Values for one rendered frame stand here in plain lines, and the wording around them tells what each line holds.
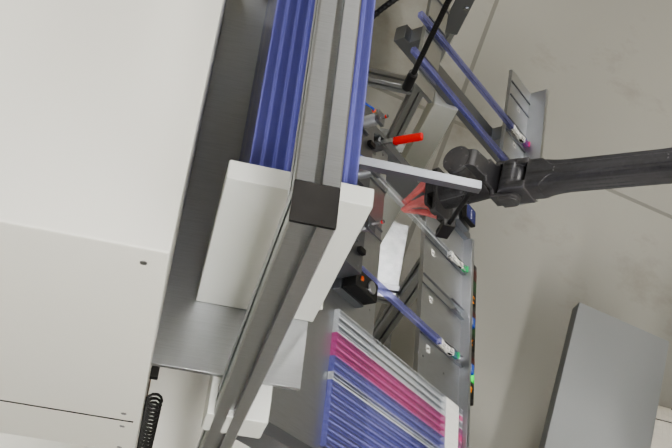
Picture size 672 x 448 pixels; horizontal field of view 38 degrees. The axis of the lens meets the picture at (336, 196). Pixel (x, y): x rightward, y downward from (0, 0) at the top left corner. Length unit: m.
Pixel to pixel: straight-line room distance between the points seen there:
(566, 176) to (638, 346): 0.78
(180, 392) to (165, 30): 1.11
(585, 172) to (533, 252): 1.44
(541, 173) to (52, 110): 1.03
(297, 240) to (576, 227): 2.54
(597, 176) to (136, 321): 0.94
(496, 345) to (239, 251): 1.92
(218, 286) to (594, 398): 1.29
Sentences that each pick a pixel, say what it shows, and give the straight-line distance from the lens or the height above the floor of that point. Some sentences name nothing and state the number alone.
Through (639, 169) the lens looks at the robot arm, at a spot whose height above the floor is 1.32.
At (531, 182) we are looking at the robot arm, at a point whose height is 1.18.
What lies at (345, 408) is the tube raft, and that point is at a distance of 1.66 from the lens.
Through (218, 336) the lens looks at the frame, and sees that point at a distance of 1.30.
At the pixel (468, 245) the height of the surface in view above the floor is 0.73.
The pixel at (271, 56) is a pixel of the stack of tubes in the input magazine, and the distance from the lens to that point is 1.20.
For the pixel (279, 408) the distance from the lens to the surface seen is 1.51.
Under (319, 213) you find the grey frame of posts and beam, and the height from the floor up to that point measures 1.90.
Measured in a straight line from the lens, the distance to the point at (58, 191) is 1.00.
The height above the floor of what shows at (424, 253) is 0.86.
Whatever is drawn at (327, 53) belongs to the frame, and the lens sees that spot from 0.91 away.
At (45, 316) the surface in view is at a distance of 1.18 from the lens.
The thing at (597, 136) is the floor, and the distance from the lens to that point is 3.58.
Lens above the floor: 2.59
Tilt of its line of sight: 57 degrees down
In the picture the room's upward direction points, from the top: 24 degrees clockwise
